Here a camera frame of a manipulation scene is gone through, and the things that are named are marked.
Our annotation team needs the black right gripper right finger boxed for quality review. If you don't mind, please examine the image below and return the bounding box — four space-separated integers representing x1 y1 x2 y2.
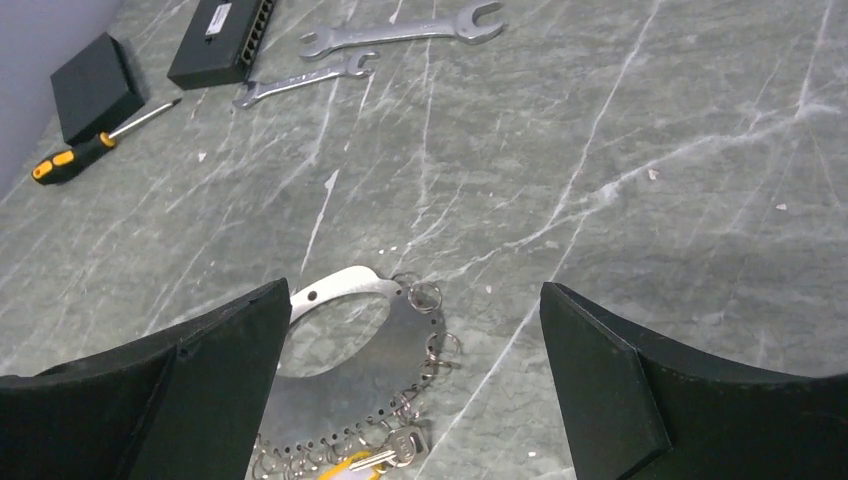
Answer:
540 282 847 479

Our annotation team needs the large silver wrench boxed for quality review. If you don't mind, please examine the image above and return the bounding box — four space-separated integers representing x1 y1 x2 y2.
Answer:
298 1 505 61

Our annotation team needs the black network switch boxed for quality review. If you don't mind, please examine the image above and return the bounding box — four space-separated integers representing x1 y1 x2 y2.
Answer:
167 0 276 90

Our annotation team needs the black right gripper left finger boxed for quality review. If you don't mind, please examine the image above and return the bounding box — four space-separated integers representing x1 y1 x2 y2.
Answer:
1 278 292 479

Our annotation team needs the silver key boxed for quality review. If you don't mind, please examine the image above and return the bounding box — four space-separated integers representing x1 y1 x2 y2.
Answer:
349 425 430 472

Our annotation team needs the yellow black screwdriver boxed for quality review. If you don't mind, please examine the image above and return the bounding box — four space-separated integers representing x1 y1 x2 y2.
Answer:
31 98 182 185

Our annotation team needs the small silver wrench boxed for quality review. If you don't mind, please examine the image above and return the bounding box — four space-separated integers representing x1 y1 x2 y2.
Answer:
232 49 380 109

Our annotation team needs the yellow key tag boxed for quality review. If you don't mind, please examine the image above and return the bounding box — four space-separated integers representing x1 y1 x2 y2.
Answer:
318 451 383 480

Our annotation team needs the flat black box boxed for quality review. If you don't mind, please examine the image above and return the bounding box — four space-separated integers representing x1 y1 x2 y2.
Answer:
50 33 145 146

